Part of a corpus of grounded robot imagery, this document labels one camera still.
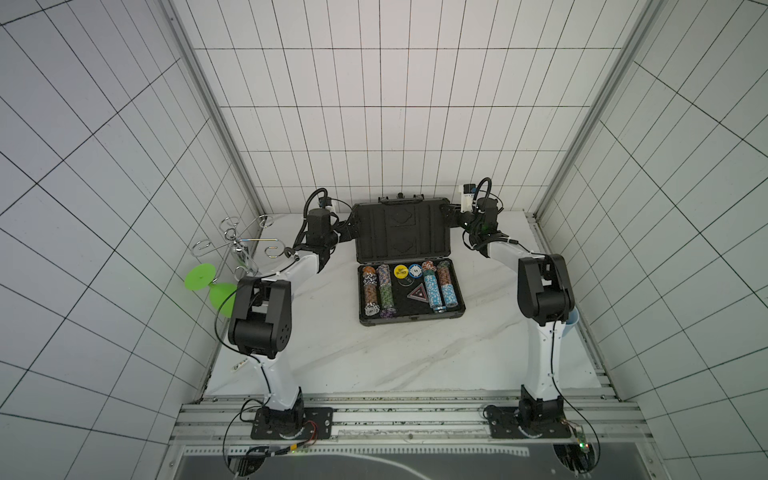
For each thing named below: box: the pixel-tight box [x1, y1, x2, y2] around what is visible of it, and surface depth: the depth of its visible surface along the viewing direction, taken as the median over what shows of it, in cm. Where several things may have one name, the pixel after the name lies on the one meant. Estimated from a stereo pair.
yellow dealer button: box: [394, 264, 409, 280], surface depth 100 cm
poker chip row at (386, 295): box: [376, 264, 397, 318], surface depth 94 cm
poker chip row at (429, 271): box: [422, 260, 446, 313], surface depth 96 cm
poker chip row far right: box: [436, 260, 459, 309], surface depth 95 cm
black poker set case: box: [353, 193, 466, 326], surface depth 99 cm
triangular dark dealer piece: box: [406, 282, 429, 303], surface depth 95 cm
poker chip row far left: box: [362, 266, 380, 317], surface depth 94 cm
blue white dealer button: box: [408, 263, 423, 279], surface depth 100 cm
